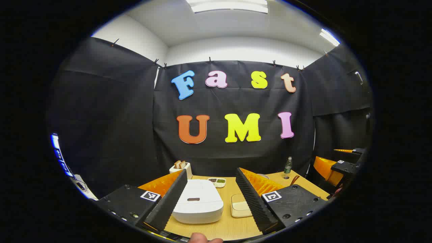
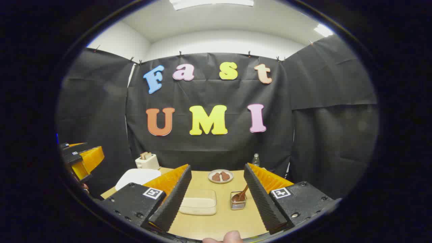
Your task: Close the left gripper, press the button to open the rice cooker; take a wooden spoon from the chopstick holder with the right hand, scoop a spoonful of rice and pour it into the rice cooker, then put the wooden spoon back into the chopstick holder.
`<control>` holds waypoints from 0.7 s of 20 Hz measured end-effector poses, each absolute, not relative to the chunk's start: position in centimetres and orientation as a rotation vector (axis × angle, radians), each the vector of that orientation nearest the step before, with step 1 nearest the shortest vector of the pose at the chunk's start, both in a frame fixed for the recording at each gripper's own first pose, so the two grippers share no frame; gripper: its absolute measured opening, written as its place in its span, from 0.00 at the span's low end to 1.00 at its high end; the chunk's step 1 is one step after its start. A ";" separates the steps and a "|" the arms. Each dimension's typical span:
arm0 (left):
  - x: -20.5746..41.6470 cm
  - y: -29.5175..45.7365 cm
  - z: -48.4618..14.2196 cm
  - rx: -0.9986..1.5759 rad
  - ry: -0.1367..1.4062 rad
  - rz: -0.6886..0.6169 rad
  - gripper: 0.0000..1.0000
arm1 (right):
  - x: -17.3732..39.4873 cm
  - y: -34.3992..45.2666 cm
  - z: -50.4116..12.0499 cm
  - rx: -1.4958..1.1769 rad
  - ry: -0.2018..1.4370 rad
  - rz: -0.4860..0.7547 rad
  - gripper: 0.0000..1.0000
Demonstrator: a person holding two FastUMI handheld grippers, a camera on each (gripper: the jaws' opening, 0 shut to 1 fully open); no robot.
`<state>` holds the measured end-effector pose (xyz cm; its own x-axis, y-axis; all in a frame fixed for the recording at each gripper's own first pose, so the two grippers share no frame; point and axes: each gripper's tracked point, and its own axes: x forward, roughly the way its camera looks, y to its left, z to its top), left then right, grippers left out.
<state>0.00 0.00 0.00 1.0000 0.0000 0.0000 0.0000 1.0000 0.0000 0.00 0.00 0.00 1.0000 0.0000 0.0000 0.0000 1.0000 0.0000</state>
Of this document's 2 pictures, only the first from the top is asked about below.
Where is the white rice cooker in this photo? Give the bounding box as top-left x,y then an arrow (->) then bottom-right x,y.
172,179 -> 224,224

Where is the small ceiling light panel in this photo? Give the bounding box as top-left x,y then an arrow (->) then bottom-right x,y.
319,29 -> 341,47

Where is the long ceiling light panel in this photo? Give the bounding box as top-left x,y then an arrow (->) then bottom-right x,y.
186,0 -> 269,14

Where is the clear container of rice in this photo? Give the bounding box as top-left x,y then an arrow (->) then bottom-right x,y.
231,193 -> 253,218

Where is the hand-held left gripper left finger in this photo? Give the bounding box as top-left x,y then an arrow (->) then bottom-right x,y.
98,169 -> 188,233

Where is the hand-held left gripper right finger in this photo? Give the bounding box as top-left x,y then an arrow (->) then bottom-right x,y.
235,167 -> 329,235

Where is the computer monitor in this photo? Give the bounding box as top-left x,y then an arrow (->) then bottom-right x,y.
51,133 -> 73,178

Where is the black backdrop cloth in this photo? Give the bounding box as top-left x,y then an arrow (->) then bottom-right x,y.
47,36 -> 373,200

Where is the white side desk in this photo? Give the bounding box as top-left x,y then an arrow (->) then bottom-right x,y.
70,174 -> 99,200

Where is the white toaster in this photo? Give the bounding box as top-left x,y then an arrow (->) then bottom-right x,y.
169,162 -> 193,180

